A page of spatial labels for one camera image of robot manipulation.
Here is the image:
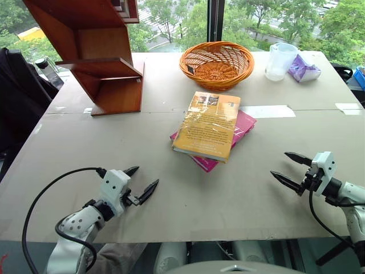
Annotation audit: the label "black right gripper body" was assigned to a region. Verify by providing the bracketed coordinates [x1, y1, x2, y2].
[299, 165, 325, 198]

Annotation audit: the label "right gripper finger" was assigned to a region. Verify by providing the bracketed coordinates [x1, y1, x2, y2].
[284, 151, 314, 167]
[270, 170, 304, 197]

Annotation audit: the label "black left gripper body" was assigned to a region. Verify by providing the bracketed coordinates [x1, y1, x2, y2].
[122, 187, 140, 207]

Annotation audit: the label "pink book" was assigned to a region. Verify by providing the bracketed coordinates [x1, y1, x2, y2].
[170, 109, 257, 174]

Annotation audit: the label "brown wooden bookshelf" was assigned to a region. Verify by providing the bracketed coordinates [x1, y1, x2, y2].
[22, 0, 145, 117]

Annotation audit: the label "yellow paperback book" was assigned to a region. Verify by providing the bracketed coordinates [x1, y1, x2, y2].
[172, 91, 242, 164]

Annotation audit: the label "long white tape strip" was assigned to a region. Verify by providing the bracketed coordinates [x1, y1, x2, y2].
[240, 104, 297, 119]

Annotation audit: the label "grey cloth under table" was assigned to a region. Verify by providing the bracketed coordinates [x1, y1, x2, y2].
[91, 242, 149, 274]

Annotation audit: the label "short white tape strip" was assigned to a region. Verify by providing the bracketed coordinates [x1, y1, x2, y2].
[335, 102, 364, 116]

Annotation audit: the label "black stand legs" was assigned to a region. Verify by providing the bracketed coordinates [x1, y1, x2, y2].
[314, 239, 358, 267]

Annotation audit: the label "purple plastic bag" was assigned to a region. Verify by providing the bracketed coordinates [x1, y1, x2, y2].
[287, 54, 322, 83]

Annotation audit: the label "black bag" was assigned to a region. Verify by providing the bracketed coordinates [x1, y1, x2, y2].
[331, 63, 354, 84]

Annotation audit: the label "clear plastic measuring jug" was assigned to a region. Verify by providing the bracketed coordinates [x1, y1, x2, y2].
[265, 42, 299, 82]

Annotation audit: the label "blue plastic box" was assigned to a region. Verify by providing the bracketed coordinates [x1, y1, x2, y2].
[352, 66, 365, 92]

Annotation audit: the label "grey rounded robot body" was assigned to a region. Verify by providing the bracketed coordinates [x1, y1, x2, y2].
[153, 240, 302, 274]

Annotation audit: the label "orange wicker basket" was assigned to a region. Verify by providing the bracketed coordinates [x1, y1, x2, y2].
[179, 41, 255, 92]

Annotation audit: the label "black chair with jacket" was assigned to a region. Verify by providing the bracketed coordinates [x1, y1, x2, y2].
[0, 47, 59, 179]

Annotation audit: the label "clear bottle with black cap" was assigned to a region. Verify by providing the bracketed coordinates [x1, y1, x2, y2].
[34, 58, 65, 90]

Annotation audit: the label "yellow vehicle outside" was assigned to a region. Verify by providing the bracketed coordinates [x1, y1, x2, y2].
[16, 26, 47, 41]

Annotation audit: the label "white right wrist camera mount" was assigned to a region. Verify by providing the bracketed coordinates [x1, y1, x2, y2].
[310, 151, 336, 198]

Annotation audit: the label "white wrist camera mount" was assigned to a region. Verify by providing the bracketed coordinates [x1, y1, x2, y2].
[99, 169, 132, 215]
[310, 151, 336, 198]

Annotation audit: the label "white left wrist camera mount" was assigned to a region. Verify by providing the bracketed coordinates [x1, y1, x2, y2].
[99, 169, 132, 215]

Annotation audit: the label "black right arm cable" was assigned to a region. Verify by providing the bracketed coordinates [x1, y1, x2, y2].
[308, 189, 357, 249]

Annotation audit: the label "dark window frame post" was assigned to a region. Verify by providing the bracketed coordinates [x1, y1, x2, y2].
[206, 0, 224, 43]

